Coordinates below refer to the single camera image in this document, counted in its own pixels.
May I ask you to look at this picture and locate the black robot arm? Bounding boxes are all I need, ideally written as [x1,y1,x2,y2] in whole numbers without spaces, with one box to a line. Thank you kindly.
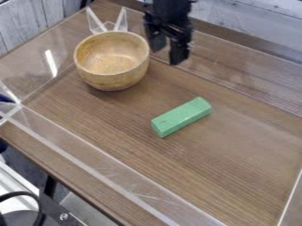
[142,0,196,65]

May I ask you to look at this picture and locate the green rectangular block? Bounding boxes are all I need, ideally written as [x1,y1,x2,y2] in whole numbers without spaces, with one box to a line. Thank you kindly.
[150,97,212,138]

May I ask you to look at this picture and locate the black metal bracket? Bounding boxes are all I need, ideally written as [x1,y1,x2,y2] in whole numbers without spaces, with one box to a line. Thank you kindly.
[38,193,86,226]

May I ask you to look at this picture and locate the black cable loop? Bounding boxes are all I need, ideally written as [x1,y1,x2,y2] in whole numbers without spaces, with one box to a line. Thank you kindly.
[0,191,46,226]

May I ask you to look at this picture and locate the blue object at left edge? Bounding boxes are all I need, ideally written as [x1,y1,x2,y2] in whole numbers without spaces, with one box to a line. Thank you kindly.
[0,94,14,154]

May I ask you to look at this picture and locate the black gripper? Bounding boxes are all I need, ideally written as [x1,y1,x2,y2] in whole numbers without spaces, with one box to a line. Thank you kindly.
[144,10,192,65]

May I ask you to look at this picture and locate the clear acrylic tray wall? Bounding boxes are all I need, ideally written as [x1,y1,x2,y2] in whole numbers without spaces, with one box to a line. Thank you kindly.
[0,11,302,226]

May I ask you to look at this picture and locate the black table leg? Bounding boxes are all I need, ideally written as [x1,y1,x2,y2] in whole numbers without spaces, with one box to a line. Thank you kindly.
[44,176,56,198]

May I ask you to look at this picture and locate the light wooden bowl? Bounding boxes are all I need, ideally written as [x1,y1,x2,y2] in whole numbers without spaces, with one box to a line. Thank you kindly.
[73,31,149,91]

